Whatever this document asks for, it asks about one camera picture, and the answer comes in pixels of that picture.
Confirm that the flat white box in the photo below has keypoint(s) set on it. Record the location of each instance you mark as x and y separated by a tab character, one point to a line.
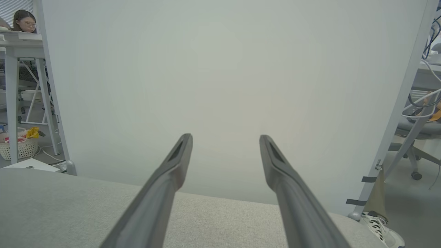
32	164

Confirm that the olive trouser leg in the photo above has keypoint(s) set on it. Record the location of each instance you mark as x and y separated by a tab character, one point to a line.
377	196

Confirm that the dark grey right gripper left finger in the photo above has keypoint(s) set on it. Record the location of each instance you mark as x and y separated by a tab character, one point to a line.
162	193

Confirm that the window blinds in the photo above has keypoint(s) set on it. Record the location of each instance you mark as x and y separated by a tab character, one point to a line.
10	8

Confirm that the white metal-legged desk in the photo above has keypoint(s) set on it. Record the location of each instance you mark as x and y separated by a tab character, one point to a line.
12	103

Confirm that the white backdrop panel with frame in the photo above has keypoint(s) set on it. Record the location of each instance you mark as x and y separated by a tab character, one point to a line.
224	69

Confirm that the white sneaker black laces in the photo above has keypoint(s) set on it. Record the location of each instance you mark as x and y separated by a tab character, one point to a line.
382	229

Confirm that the white plastic laundry basket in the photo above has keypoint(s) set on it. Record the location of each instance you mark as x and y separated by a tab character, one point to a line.
26	150

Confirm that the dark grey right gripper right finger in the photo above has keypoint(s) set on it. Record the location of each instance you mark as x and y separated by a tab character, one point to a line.
293	196

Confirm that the yellow cloth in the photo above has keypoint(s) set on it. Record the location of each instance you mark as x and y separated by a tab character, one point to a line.
33	132

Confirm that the orange cloth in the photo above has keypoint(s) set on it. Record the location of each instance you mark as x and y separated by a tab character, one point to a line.
437	115

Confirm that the seated person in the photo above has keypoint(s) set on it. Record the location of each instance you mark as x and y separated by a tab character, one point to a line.
24	20

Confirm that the grey office chair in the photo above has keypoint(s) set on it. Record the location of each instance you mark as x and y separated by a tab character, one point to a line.
420	128

